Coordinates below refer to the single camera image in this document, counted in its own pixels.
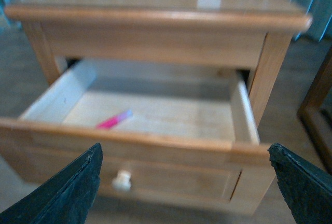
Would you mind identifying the wooden drawer with knob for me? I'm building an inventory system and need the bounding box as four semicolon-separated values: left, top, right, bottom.
1;59;275;215

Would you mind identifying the wooden nightstand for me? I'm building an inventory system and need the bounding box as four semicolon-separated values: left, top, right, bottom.
5;0;312;123

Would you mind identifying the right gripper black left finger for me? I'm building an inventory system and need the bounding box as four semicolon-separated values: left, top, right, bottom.
1;143;103;223

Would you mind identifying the dark wooden furniture frame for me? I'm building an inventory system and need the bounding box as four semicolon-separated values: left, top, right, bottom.
297;49;331;174

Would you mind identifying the pink marker with white cap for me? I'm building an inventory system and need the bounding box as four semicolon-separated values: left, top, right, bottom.
96;109;133;129

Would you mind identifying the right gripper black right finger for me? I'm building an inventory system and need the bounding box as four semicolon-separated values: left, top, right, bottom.
268;143;331;223

